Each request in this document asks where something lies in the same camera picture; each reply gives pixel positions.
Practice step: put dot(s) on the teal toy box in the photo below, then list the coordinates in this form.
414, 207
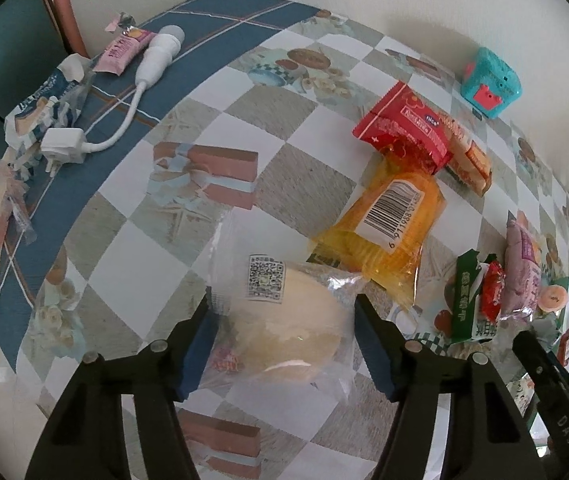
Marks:
489, 77

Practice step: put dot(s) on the pale bun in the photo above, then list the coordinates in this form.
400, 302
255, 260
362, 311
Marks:
284, 320

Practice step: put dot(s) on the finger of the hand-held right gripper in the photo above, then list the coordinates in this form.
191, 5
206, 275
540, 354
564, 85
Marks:
559, 405

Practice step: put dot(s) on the cream orange snack packet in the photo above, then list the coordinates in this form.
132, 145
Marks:
472, 160

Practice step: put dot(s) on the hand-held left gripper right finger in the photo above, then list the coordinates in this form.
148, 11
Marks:
377, 350

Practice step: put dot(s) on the small red candy packet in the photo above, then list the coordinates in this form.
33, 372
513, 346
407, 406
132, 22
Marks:
492, 292

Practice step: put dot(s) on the orange round jelly cup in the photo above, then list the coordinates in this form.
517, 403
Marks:
552, 298

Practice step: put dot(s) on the torn blue white packet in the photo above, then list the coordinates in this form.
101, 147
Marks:
39, 100

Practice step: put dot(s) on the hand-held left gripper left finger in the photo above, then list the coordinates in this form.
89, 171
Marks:
199, 350

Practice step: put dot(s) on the pink tube packet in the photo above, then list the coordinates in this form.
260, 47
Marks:
122, 52

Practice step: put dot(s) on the green snack packet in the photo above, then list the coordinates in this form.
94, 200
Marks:
464, 300

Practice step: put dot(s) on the red snack packet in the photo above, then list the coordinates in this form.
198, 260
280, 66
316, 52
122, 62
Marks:
404, 130

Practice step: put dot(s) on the yellow clear snack packet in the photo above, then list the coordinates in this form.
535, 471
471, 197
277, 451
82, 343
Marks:
389, 240

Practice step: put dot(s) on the dark board with wooden frame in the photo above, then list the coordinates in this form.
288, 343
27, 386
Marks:
14, 35

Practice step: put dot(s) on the crumpled clear wrapper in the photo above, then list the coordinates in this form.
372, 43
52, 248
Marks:
122, 21

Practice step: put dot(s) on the purple snack packet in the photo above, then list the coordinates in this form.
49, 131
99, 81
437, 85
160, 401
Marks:
524, 265

